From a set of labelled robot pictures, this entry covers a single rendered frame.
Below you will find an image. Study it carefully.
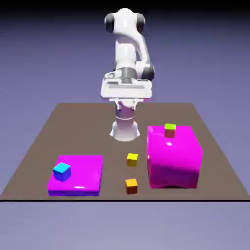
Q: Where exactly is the large tall magenta box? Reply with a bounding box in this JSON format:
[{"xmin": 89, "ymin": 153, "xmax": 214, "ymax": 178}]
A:
[{"xmin": 146, "ymin": 125, "xmax": 204, "ymax": 189}]

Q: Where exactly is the small green cube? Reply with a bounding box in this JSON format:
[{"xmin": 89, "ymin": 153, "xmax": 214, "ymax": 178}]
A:
[{"xmin": 164, "ymin": 123, "xmax": 176, "ymax": 139}]

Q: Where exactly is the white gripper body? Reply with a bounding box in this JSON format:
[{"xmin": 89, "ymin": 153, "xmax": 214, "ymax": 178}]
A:
[{"xmin": 100, "ymin": 77, "xmax": 153, "ymax": 102}]

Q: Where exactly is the small yellow cube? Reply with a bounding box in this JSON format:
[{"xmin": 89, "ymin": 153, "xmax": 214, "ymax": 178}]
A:
[{"xmin": 126, "ymin": 153, "xmax": 139, "ymax": 168}]

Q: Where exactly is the large flat magenta box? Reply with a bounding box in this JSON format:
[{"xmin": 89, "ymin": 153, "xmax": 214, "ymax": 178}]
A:
[{"xmin": 46, "ymin": 155, "xmax": 104, "ymax": 197}]

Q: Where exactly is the small cyan cube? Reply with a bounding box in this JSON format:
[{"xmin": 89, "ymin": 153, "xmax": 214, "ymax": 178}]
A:
[{"xmin": 52, "ymin": 162, "xmax": 72, "ymax": 182}]

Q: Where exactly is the small orange cube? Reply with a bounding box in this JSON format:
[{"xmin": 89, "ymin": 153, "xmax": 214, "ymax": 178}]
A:
[{"xmin": 125, "ymin": 178, "xmax": 139, "ymax": 195}]

